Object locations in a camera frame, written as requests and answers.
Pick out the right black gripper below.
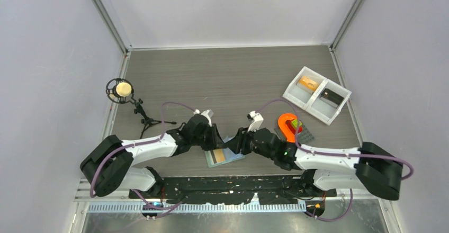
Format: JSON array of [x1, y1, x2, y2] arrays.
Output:
[[225, 126, 276, 160]]

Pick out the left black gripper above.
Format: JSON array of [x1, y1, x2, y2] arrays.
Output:
[[191, 123, 225, 151]]

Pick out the green leather card holder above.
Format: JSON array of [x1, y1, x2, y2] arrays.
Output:
[[205, 148, 245, 168]]

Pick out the black credit card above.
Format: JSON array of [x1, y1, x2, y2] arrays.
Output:
[[319, 88, 344, 108]]

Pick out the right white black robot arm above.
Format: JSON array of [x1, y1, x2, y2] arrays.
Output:
[[225, 128, 405, 201]]

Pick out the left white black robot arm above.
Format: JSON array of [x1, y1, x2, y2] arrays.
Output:
[[80, 114, 224, 198]]

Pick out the orange card in tray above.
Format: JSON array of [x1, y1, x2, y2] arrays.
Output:
[[297, 76, 320, 93]]

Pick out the orange curved toy piece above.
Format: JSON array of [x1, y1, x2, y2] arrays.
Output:
[[277, 113, 297, 142]]

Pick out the green toy block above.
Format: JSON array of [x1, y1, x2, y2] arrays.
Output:
[[290, 119, 302, 132]]

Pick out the red toy block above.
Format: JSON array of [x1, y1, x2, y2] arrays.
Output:
[[286, 119, 303, 134]]

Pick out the white two-compartment tray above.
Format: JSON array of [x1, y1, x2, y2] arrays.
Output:
[[282, 67, 352, 126]]

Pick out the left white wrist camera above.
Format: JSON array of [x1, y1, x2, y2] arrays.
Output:
[[194, 109, 213, 127]]

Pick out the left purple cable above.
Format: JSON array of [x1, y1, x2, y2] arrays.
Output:
[[89, 101, 201, 218]]

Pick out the purple cable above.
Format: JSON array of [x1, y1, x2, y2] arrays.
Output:
[[89, 101, 201, 218], [256, 98, 415, 222]]

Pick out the microphone with black shock mount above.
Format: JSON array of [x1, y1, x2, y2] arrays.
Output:
[[105, 78, 177, 139]]

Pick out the aluminium rail frame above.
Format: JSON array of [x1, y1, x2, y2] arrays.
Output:
[[75, 180, 388, 214]]

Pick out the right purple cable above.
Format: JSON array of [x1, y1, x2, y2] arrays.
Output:
[[256, 98, 415, 222]]

